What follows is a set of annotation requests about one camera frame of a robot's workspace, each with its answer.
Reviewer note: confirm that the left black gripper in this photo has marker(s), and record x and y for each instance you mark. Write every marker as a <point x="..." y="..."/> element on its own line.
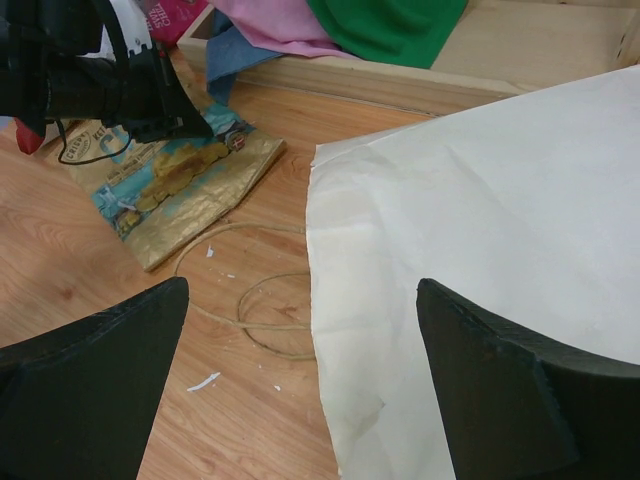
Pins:
<point x="147" y="100"/>

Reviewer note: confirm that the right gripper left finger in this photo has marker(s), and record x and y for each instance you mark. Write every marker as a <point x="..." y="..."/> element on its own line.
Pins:
<point x="79" y="401"/>

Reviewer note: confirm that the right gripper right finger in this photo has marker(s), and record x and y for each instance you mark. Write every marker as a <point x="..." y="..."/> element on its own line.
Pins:
<point x="516" y="404"/>

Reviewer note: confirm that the teal chips snack bag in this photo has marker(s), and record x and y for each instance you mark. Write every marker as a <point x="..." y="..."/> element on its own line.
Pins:
<point x="159" y="196"/>

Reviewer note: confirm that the pink REAL snack bag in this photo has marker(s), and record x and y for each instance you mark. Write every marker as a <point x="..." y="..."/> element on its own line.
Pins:
<point x="167" y="20"/>

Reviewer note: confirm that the red Chulpi snack bag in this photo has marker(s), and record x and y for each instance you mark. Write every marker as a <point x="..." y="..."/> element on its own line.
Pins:
<point x="27" y="140"/>

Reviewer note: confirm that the beige paper bag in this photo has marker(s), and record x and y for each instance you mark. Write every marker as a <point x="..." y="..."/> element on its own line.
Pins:
<point x="527" y="207"/>

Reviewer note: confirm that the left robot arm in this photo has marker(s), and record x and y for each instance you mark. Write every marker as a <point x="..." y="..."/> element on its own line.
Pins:
<point x="68" y="27"/>

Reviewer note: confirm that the blue cloth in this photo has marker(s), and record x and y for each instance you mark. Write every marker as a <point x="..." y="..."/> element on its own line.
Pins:
<point x="227" y="54"/>

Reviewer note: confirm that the pink mesh shirt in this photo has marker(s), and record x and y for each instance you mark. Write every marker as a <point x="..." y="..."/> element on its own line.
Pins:
<point x="287" y="27"/>

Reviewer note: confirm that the green tank top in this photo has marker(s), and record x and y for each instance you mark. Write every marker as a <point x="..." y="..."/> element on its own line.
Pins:
<point x="407" y="33"/>

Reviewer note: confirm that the wooden clothes rack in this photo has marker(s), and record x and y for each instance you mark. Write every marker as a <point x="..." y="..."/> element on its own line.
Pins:
<point x="498" y="49"/>

